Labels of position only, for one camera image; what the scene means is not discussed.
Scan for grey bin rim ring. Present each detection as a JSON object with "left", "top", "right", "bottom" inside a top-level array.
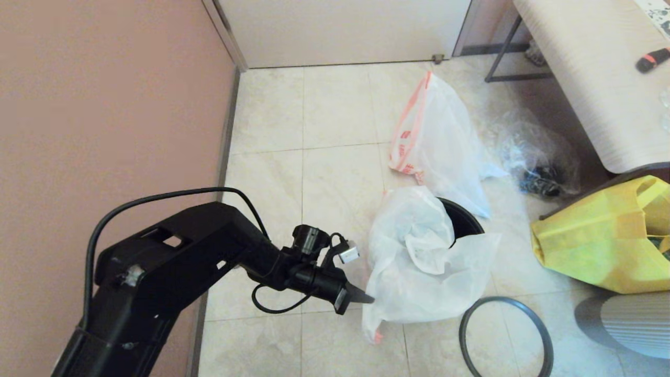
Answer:
[{"left": 459, "top": 296, "right": 554, "bottom": 377}]

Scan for white red-drawstring trash bag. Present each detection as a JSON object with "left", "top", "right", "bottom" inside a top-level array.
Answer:
[{"left": 388, "top": 70, "right": 507, "bottom": 219}]

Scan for black round trash bin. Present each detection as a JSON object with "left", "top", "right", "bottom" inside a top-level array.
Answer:
[{"left": 437, "top": 197, "right": 486, "bottom": 249}]

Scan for dark cable bundle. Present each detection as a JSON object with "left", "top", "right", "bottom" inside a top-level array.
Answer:
[{"left": 519, "top": 167, "right": 563, "bottom": 198}]

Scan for clear crumpled plastic bag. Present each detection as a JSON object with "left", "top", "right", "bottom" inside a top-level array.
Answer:
[{"left": 495, "top": 113, "right": 580, "bottom": 199}]

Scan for yellow non-woven shopping bag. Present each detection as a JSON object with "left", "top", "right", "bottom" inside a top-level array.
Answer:
[{"left": 530, "top": 176, "right": 670, "bottom": 295}]

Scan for white door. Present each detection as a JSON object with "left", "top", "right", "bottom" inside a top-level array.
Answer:
[{"left": 216, "top": 0, "right": 472, "bottom": 70}]

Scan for white ribbed bin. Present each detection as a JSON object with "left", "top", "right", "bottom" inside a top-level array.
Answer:
[{"left": 574, "top": 291, "right": 670, "bottom": 360}]

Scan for grey item under table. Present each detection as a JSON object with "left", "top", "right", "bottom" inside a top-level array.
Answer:
[{"left": 525, "top": 42, "right": 546, "bottom": 68}]

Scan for light wood-grain table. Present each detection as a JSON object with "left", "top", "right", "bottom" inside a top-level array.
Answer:
[{"left": 512, "top": 0, "right": 670, "bottom": 175}]

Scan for black and orange marker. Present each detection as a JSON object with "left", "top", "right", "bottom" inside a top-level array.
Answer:
[{"left": 634, "top": 47, "right": 670, "bottom": 75}]

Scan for black-white patterned paper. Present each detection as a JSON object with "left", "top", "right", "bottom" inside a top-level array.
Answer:
[{"left": 632, "top": 0, "right": 670, "bottom": 32}]

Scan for dark metal table frame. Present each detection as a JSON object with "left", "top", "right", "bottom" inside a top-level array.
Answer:
[{"left": 484, "top": 16, "right": 554, "bottom": 84}]

